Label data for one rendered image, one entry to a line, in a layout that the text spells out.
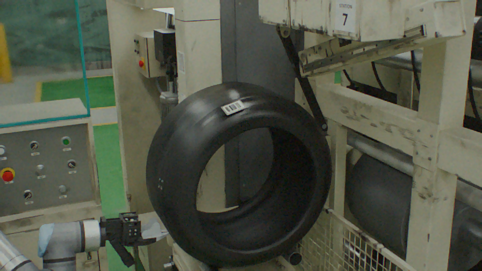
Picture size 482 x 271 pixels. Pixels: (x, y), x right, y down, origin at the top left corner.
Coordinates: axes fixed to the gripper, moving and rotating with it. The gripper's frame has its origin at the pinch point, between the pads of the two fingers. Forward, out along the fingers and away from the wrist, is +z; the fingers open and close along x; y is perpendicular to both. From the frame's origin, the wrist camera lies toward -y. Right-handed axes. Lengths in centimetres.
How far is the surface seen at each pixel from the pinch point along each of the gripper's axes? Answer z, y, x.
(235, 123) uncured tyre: 15.0, 38.8, -11.8
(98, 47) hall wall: 119, -50, 899
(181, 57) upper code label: 12, 51, 33
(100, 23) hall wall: 121, -5, 899
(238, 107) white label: 15.9, 43.3, -11.0
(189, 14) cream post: 12, 66, 27
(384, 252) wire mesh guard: 59, 4, -32
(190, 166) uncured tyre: 2.6, 26.3, -11.8
